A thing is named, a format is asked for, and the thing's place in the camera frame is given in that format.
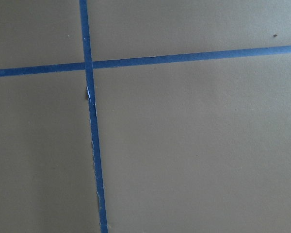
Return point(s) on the brown paper table cover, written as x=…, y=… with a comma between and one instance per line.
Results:
x=145, y=116

